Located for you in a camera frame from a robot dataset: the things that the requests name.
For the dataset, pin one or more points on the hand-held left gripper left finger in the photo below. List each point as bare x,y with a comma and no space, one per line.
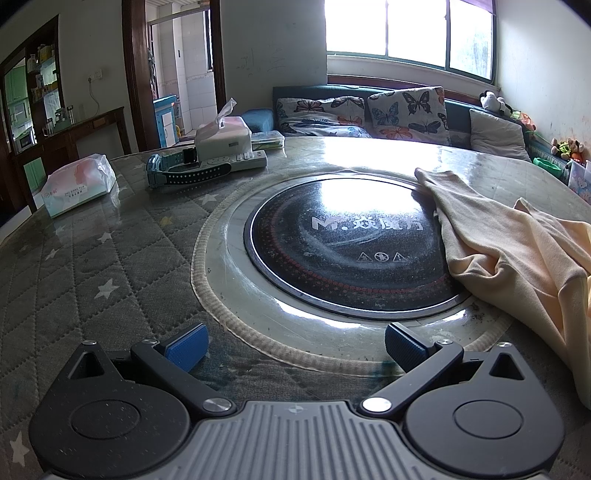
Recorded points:
187,347

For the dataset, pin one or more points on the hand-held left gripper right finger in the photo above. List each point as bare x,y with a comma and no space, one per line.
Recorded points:
405,347

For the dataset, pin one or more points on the cream long-sleeve shirt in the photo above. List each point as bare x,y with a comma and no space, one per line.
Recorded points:
508,258

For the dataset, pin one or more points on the round black induction cooktop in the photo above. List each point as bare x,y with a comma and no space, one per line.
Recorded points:
346,258

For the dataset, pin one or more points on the pink white soft tissue pack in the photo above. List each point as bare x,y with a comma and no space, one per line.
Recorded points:
78,184

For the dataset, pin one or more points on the white tissue box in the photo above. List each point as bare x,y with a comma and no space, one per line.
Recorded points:
221,141

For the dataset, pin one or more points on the green clear plastic box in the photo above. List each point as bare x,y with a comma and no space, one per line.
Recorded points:
270,138

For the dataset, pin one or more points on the blue white bin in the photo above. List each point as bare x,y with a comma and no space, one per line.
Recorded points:
165,122

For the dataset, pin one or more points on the square butterfly print pillow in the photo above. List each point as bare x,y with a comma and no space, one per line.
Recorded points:
406,115

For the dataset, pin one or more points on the plain grey pillow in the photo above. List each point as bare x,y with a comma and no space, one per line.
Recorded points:
496,134

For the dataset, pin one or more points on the dark wooden cabinet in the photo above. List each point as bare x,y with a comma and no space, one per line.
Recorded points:
92,131

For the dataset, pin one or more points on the blue cushion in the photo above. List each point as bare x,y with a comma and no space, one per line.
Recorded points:
258,120

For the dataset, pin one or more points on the clear printed storage box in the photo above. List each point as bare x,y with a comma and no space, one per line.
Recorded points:
581,182

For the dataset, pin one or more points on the dark teal sofa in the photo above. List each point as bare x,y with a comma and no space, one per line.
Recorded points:
457,110

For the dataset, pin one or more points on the wide butterfly print pillow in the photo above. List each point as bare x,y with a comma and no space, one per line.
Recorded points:
318,115

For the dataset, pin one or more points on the orange plush toy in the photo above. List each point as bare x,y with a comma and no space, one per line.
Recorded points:
527,122

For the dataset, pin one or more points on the brown green plush toy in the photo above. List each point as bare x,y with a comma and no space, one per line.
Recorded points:
567,148

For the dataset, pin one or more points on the panda plush toy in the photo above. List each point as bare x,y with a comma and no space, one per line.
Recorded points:
491,101

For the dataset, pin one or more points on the microwave oven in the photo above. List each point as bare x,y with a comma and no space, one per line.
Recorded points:
23,141

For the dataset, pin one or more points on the window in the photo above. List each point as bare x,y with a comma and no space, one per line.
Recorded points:
415,27

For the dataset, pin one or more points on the dark wooden door frame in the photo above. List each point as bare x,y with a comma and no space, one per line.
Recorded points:
134,69

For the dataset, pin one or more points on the white wall socket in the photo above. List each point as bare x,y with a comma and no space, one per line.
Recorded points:
95,75

